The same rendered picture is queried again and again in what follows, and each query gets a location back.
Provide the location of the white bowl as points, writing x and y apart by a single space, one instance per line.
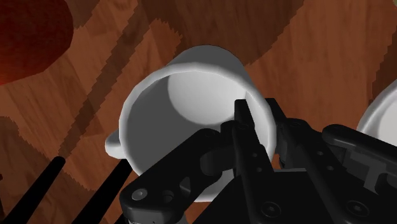
383 118

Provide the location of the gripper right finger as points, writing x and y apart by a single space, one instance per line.
356 139

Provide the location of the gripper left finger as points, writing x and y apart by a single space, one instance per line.
173 173

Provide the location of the dark red round object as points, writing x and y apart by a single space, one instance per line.
28 34

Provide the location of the black rod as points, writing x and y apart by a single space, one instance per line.
102 194
34 192

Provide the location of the white mug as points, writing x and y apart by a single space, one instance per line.
186 93

